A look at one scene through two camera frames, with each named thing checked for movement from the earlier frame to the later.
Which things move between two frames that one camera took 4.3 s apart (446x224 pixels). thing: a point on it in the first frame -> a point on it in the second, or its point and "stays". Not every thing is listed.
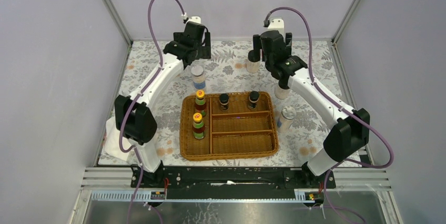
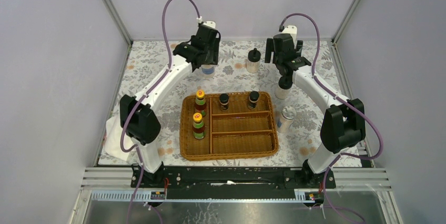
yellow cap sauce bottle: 199,129 stays
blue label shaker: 199,77 -> 208,69
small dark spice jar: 224,101 stays
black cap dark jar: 253,98 stays
